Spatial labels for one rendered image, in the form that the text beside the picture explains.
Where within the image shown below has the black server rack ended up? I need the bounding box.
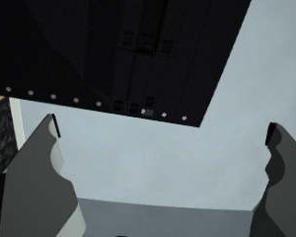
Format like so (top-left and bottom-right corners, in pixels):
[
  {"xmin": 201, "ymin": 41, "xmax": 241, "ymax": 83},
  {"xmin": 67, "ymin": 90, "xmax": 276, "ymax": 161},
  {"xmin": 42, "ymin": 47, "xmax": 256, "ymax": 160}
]
[{"xmin": 0, "ymin": 0, "xmax": 252, "ymax": 127}]

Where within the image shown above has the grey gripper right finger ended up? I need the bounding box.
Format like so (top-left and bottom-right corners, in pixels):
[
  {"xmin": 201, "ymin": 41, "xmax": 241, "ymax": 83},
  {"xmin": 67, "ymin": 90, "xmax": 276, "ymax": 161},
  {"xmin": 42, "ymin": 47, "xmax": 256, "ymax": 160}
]
[{"xmin": 249, "ymin": 122, "xmax": 296, "ymax": 237}]

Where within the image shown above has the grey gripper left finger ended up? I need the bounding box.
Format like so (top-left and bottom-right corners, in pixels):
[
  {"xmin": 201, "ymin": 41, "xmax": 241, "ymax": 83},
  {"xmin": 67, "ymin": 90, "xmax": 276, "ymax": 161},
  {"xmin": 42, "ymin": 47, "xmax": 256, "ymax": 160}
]
[{"xmin": 0, "ymin": 114, "xmax": 86, "ymax": 237}]

